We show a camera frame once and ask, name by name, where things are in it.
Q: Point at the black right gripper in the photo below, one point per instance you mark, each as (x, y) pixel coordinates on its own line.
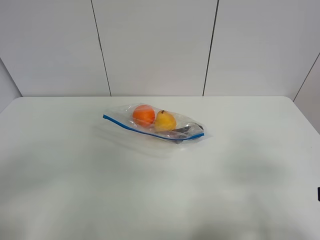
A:
(318, 193)

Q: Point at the clear blue-zip plastic bag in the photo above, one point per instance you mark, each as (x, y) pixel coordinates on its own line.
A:
(119, 123)

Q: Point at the dark purple object in bag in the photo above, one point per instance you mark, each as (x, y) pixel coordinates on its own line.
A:
(190, 132)

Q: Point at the yellow pear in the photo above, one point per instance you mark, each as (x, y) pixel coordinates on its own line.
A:
(164, 121)

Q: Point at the orange fruit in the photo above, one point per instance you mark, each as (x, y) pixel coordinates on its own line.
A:
(144, 115)

